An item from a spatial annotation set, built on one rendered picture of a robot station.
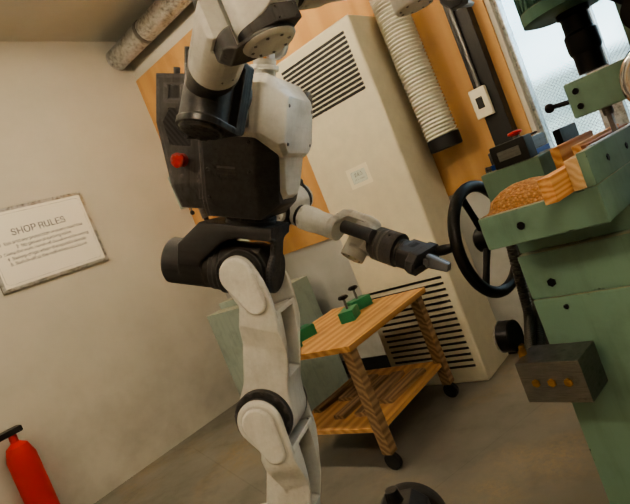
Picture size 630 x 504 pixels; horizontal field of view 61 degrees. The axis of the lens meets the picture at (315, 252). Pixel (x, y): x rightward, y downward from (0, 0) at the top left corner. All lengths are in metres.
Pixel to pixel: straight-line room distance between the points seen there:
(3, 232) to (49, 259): 0.28
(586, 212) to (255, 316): 0.70
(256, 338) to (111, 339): 2.35
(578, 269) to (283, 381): 0.67
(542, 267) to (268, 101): 0.61
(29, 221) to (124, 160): 0.79
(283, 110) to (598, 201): 0.60
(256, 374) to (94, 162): 2.71
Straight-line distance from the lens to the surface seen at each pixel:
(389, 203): 2.58
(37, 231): 3.49
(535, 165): 1.19
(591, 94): 1.17
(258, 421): 1.29
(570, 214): 0.94
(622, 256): 1.02
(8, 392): 3.31
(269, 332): 1.22
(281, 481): 1.38
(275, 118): 1.11
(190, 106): 0.99
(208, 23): 0.81
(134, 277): 3.67
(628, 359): 1.10
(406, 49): 2.59
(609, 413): 1.17
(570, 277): 1.06
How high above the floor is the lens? 1.01
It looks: 3 degrees down
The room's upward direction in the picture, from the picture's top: 22 degrees counter-clockwise
